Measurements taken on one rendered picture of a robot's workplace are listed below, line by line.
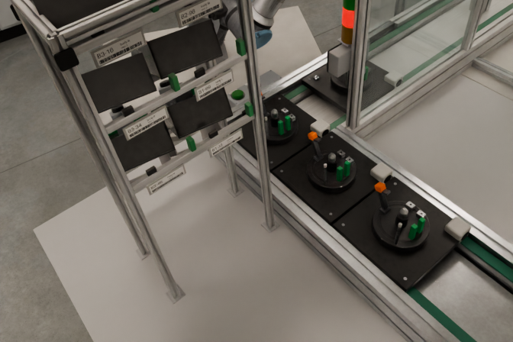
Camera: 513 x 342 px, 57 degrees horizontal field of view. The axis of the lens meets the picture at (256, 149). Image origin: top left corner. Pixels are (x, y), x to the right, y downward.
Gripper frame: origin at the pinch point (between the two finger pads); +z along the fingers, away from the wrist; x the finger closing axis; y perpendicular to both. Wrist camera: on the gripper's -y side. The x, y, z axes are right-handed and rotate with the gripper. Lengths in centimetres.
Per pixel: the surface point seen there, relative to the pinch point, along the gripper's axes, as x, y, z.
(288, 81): -23.8, -4.7, 27.2
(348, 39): -21.8, -33.1, -4.5
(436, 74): -63, -37, 28
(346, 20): -21.6, -32.4, -10.0
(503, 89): -83, -52, 37
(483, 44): -91, -37, 30
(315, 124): -13.6, -29.4, 24.2
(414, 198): -15, -66, 26
